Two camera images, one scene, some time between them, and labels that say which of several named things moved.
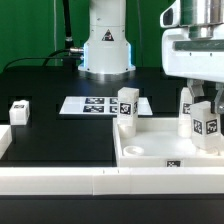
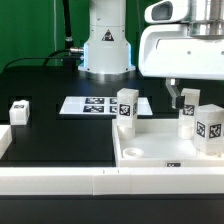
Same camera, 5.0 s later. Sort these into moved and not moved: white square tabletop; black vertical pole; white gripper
Moved: white gripper
Not moved: black vertical pole; white square tabletop
